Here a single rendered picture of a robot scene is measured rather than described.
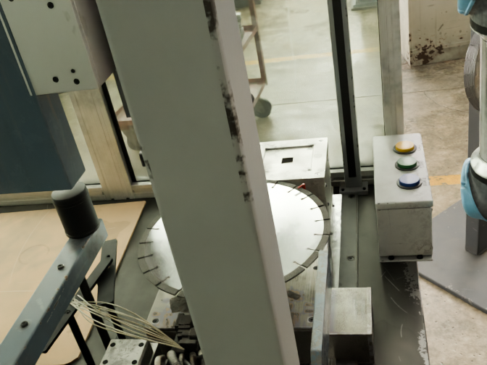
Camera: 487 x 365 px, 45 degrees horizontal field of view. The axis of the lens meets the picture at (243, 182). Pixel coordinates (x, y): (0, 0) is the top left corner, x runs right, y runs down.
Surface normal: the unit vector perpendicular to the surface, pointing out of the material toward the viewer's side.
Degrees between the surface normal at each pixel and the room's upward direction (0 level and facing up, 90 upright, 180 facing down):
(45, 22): 90
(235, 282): 90
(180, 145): 90
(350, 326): 0
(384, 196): 0
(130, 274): 0
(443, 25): 90
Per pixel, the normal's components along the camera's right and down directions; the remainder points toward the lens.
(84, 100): -0.16, 0.54
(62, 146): 0.97, -0.06
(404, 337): -0.17, -0.84
